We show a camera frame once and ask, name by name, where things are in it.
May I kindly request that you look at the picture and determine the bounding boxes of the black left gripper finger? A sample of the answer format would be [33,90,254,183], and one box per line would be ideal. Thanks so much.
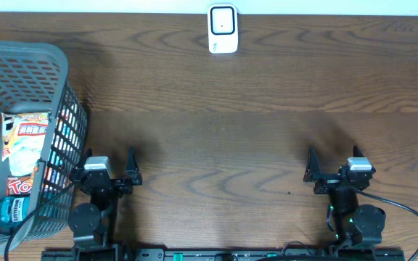
[77,149,92,170]
[125,147,139,178]

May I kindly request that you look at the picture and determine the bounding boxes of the yellow snack bag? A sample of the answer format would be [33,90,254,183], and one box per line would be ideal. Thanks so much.
[1,112,49,177]

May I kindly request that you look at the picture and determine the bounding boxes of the red chocolate bar wrapper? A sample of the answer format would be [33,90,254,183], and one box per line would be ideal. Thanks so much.
[6,175,33,196]

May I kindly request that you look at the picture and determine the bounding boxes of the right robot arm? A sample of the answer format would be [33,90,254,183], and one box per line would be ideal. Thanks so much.
[303,146,386,248]

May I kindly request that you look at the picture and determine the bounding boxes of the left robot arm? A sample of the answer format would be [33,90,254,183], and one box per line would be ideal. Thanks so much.
[68,148,142,260]

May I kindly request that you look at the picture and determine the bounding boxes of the white barcode scanner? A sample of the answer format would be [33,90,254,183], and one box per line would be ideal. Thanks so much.
[207,4,239,54]

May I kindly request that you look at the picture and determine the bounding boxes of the grey plastic basket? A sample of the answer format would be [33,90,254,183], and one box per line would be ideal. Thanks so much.
[0,41,88,256]

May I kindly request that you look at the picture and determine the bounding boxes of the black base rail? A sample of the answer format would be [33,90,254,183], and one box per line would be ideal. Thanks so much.
[41,247,405,261]

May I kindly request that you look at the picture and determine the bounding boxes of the black left camera cable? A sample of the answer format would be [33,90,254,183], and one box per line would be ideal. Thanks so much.
[3,159,86,261]

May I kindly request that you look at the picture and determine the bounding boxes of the black camera cable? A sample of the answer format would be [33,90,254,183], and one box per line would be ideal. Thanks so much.
[3,159,86,261]
[343,173,418,261]

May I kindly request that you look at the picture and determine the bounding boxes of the black right camera cable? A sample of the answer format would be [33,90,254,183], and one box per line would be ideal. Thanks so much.
[343,173,418,261]

